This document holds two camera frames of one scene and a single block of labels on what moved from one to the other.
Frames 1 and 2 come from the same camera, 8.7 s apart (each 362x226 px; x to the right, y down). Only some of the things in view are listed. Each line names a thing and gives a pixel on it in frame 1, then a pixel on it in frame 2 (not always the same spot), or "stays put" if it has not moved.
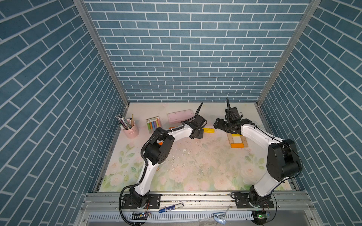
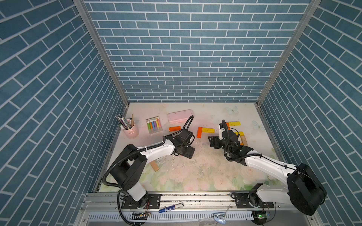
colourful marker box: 152,123 stays put
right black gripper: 218,123 -> 215,140
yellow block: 209,130 stays put
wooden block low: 244,141 stays put
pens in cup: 124,123 stays put
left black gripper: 201,134 -> 190,152
